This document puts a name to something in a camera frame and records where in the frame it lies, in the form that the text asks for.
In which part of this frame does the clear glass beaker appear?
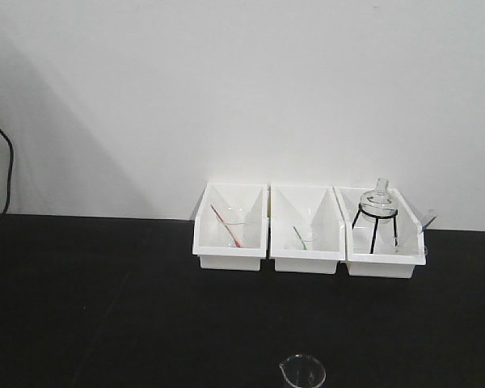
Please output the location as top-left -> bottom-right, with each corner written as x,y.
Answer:
279,354 -> 327,388

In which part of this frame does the left white storage bin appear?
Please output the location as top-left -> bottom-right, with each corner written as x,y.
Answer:
192,182 -> 269,272

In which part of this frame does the white storage bin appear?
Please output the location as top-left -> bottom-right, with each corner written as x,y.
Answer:
334,187 -> 426,279
192,182 -> 269,272
270,184 -> 346,275

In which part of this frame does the red-tipped glass stirring rod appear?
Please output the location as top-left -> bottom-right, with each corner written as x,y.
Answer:
210,205 -> 243,248

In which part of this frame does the middle white storage bin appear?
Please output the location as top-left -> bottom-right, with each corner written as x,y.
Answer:
270,184 -> 346,275

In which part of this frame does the green-tipped glass stirring rod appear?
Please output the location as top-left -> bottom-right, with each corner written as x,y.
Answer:
293,226 -> 307,250

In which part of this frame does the round-bottom glass flask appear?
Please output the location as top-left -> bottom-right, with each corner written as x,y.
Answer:
360,178 -> 399,217

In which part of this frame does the right white storage bin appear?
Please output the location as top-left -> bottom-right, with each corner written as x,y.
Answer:
334,187 -> 426,279

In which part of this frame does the blue-tipped glass test tube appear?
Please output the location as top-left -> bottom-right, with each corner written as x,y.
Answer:
420,209 -> 438,233

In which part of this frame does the black wire tripod stand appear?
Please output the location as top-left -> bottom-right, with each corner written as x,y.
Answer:
352,204 -> 399,254

